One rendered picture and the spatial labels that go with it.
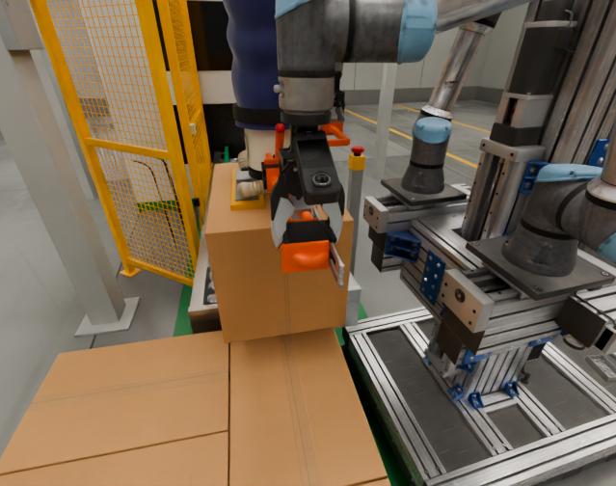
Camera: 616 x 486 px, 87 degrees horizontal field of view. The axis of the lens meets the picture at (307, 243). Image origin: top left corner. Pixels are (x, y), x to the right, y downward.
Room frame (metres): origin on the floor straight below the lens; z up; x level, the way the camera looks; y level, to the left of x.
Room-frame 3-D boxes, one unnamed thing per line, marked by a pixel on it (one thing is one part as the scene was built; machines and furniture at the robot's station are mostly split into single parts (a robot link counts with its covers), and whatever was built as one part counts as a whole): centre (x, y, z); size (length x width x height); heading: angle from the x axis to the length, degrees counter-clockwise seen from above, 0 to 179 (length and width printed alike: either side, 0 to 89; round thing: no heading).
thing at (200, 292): (2.10, 0.67, 0.50); 2.31 x 0.05 x 0.19; 11
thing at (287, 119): (0.49, 0.00, 1.34); 0.09 x 0.08 x 0.12; 11
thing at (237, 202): (1.03, 0.20, 1.10); 0.34 x 0.10 x 0.05; 10
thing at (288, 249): (0.46, 0.01, 1.20); 0.08 x 0.07 x 0.05; 10
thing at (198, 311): (1.02, 0.12, 0.58); 0.70 x 0.03 x 0.06; 101
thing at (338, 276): (0.52, -0.03, 1.20); 0.31 x 0.03 x 0.05; 10
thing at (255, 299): (1.05, 0.13, 0.87); 0.60 x 0.40 x 0.40; 11
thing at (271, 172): (0.80, 0.07, 1.20); 0.10 x 0.08 x 0.06; 100
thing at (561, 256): (0.66, -0.56, 1.09); 0.15 x 0.15 x 0.10
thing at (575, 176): (0.66, -0.56, 1.20); 0.13 x 0.12 x 0.14; 5
